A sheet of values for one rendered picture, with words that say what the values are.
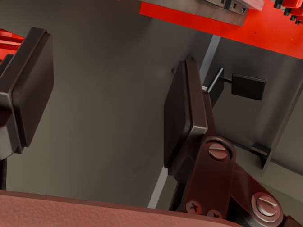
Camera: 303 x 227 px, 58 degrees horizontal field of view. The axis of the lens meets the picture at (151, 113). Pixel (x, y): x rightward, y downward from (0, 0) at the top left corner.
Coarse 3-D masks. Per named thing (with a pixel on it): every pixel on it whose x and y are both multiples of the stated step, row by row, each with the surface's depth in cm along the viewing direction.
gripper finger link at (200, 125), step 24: (192, 72) 11; (168, 96) 13; (192, 96) 10; (168, 120) 12; (192, 120) 9; (168, 144) 11; (192, 144) 9; (168, 168) 11; (240, 168) 9; (240, 192) 9; (264, 192) 9; (264, 216) 8
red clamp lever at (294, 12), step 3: (285, 9) 87; (288, 9) 86; (291, 9) 85; (294, 9) 83; (297, 9) 82; (300, 9) 80; (285, 12) 87; (288, 12) 86; (291, 12) 84; (294, 12) 83; (297, 12) 81; (300, 12) 80; (285, 15) 88; (288, 15) 87; (297, 15) 83; (300, 15) 80
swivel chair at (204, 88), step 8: (216, 80) 315; (224, 80) 340; (232, 80) 324; (240, 80) 317; (248, 80) 311; (256, 80) 306; (264, 80) 302; (208, 88) 311; (216, 88) 328; (232, 88) 338; (240, 88) 331; (248, 88) 324; (256, 88) 318; (216, 96) 342; (248, 96) 338; (256, 96) 332
